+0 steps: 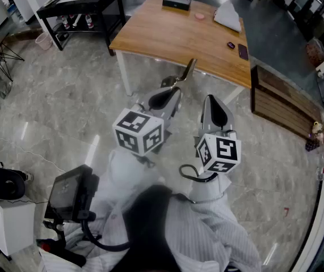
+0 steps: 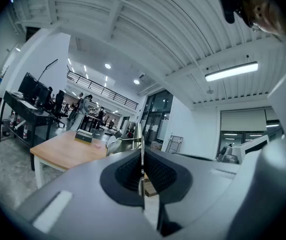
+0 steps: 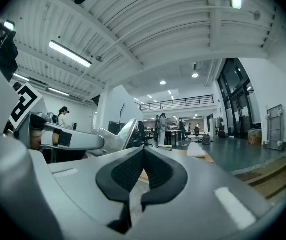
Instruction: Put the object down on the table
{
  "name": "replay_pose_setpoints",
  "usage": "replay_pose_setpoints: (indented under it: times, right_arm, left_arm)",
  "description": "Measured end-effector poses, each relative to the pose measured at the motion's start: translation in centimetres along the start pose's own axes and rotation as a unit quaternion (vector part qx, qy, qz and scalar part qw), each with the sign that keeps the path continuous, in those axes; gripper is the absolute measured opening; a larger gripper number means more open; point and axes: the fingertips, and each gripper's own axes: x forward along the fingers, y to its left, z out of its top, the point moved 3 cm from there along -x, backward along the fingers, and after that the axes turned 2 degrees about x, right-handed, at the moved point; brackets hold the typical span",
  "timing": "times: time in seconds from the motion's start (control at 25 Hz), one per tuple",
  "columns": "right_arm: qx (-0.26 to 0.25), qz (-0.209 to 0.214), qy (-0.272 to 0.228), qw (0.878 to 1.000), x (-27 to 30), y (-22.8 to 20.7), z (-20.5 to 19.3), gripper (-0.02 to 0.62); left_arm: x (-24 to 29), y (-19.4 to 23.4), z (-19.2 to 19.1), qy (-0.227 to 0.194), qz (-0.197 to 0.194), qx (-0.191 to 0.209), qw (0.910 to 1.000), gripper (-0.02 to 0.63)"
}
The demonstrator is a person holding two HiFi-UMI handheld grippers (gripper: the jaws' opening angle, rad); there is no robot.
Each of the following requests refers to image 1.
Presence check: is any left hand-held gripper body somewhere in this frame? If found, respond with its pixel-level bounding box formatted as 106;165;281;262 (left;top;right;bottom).
112;103;174;157

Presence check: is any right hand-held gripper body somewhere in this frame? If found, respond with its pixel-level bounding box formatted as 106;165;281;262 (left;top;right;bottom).
194;127;242;174

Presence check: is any person's right forearm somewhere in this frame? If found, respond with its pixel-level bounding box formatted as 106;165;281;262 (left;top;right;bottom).
188;171;233;204

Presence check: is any person's left forearm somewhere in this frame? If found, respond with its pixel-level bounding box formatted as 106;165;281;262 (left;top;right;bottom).
93;148;164;218

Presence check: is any slatted wooden bench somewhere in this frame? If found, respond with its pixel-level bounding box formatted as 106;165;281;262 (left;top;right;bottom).
250;65;323;140

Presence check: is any wooden table with white legs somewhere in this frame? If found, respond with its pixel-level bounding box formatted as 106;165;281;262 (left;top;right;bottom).
109;0;253;96

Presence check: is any dark smartphone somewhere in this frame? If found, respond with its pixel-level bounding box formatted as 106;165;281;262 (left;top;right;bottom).
237;43;250;61

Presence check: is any person's white knit sweater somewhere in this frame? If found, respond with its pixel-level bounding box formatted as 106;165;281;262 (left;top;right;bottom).
40;148;262;272

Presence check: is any small plush toy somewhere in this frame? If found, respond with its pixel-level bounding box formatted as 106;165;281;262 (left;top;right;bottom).
304;120;324;153

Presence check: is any black screen device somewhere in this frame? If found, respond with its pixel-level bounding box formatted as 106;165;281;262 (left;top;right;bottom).
44;164;100;224

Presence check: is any black open box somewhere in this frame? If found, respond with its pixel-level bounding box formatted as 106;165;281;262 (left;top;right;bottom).
162;0;192;11

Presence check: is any white checked cloth bag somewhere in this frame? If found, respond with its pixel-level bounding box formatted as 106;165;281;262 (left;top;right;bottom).
213;1;242;33

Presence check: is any black desk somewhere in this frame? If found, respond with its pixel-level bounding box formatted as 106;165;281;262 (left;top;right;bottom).
36;0;127;52

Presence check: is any brown wicker basket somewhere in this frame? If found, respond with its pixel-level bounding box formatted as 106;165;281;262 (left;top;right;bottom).
305;37;324;68

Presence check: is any pink wastebasket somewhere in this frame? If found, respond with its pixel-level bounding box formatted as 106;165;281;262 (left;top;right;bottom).
35;32;54;51

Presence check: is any red and black tool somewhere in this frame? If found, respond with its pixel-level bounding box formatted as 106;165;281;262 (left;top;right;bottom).
36;237;87;267

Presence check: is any black headset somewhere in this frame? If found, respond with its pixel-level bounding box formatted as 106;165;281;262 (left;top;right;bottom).
0;148;27;201

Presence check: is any white cabinet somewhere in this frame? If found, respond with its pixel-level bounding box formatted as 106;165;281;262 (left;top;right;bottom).
0;196;36;256

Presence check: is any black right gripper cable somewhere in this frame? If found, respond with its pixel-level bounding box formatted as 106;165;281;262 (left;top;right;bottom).
178;164;218;184

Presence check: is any thick black device cable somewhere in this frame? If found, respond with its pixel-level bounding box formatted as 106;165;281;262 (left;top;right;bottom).
80;219;131;252

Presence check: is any black wire frame stand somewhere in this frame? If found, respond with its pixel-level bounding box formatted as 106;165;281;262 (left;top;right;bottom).
0;33;26;82

